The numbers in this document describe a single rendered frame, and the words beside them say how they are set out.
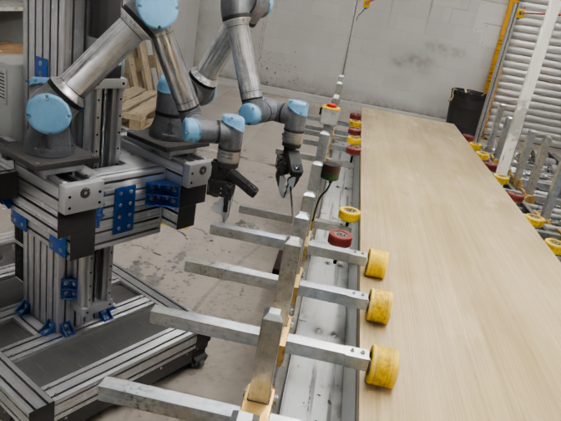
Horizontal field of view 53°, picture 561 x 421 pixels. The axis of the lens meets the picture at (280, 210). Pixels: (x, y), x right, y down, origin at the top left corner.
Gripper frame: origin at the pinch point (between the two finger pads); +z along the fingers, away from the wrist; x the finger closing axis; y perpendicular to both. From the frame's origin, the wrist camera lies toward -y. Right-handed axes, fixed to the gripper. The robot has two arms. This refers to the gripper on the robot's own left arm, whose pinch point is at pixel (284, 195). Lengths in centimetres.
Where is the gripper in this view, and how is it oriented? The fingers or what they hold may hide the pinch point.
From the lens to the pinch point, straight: 212.3
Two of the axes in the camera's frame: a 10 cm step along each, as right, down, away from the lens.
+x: -9.6, -0.7, -2.6
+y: -2.1, -3.8, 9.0
